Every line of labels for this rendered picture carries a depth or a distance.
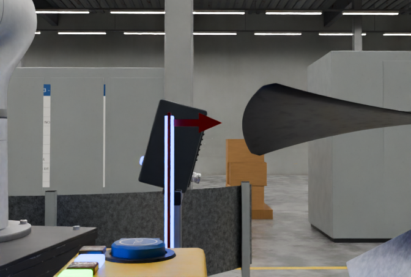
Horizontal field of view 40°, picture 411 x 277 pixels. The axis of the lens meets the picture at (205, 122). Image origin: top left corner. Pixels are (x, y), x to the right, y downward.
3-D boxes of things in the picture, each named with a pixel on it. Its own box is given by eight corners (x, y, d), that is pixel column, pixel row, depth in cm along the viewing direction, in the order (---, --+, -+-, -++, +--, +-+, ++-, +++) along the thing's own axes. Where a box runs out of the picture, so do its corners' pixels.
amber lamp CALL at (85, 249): (103, 258, 41) (103, 249, 41) (77, 258, 41) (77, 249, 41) (106, 253, 43) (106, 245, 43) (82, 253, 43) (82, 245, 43)
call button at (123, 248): (164, 268, 40) (164, 244, 40) (107, 268, 40) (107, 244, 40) (166, 257, 44) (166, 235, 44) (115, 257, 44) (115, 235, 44)
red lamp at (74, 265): (94, 276, 35) (94, 266, 35) (65, 276, 35) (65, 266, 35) (99, 269, 37) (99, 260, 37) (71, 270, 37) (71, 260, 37)
